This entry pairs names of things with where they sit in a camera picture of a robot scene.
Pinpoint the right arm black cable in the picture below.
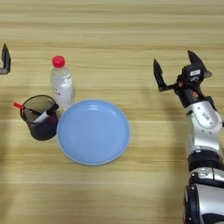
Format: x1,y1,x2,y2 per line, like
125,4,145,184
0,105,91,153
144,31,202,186
205,95,224,128

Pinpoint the blue round plate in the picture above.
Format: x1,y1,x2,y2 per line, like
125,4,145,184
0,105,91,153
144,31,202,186
56,99,131,166

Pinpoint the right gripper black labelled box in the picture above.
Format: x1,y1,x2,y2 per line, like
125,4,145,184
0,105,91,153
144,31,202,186
182,64,205,86

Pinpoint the white marker with black cap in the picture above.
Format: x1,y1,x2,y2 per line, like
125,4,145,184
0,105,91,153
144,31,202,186
32,103,60,124

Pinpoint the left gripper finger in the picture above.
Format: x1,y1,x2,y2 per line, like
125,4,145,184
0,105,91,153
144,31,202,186
0,43,11,75

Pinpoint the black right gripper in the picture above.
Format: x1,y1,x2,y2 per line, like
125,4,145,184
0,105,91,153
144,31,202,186
153,50,213,109

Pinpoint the black mesh pen cup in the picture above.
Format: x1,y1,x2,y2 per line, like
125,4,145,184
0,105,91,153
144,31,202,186
19,94,60,142

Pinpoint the clear red-capped plastic bottle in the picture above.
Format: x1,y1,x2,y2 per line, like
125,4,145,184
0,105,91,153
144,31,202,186
50,55,74,110

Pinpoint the red pen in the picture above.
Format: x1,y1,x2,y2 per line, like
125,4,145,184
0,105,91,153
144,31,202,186
12,101,42,116

